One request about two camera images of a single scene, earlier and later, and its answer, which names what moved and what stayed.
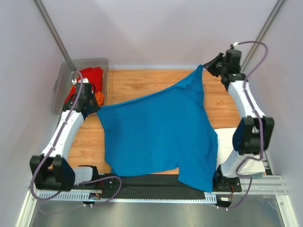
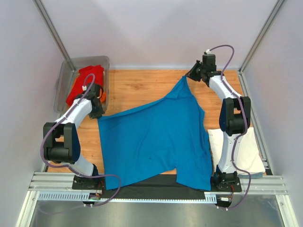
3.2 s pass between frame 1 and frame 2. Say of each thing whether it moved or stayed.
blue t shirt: moved
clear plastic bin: stayed
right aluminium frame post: stayed
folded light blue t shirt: stayed
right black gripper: moved
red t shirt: stayed
